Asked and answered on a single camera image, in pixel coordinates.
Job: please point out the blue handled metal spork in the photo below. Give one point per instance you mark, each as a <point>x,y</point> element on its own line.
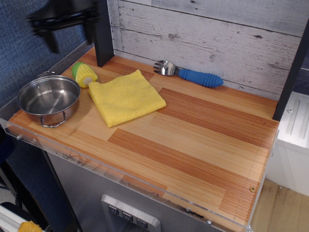
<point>204,79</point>

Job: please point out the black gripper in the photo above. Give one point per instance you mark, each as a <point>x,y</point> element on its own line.
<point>53,17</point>

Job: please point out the green and yellow toy corn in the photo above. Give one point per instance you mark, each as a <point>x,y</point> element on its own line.
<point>83,74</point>

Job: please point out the stainless steel pot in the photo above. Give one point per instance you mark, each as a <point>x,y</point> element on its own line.
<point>50,99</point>

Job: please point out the white cabinet at right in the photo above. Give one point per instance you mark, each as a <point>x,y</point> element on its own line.
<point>288,165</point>

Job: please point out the black vertical post left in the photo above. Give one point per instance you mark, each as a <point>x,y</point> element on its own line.
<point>103,35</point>

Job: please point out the clear acrylic table guard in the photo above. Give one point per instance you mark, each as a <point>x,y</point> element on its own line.
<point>208,167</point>

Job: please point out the silver button control panel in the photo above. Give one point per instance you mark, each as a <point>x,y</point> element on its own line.
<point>122,217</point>

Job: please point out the yellow object bottom left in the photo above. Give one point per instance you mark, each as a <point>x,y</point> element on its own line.
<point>29,226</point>

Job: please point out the yellow folded cloth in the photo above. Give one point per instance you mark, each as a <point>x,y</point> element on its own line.
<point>125,98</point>

